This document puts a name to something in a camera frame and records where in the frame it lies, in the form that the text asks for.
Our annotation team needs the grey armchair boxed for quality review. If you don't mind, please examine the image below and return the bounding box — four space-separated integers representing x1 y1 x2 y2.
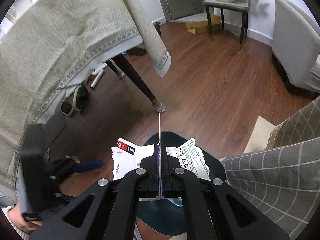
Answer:
271 0 319 93

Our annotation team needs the black storage box on floor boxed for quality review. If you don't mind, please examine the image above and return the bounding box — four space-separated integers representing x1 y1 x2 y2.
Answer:
153 22 162 37

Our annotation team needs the dark teal trash bin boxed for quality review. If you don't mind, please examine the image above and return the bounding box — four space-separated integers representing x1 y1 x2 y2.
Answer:
137 132 218 239

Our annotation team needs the green white shoe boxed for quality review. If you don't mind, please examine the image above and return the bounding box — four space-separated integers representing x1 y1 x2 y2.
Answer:
72 86 88 112

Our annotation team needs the grey checked round tablecloth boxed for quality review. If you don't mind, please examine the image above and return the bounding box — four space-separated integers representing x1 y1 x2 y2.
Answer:
220 99 319 239

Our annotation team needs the red white torn envelope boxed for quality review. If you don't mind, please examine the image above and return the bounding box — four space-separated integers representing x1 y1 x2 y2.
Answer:
111 137 211 182

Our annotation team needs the beige patterned tablecloth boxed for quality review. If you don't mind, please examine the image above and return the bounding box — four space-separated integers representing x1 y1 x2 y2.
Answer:
1 0 171 203

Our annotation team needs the person left hand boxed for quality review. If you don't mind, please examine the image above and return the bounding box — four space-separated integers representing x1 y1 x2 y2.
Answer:
8 203 43 234

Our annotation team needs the dark table leg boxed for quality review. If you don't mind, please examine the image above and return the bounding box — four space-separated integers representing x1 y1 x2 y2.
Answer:
105 54 165 113

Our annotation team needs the cardboard box on floor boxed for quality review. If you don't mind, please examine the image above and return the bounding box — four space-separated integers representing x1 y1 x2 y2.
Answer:
185 14 221 35

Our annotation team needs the grey dining chair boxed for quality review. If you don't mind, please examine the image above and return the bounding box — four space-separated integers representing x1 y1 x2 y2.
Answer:
202 0 251 51

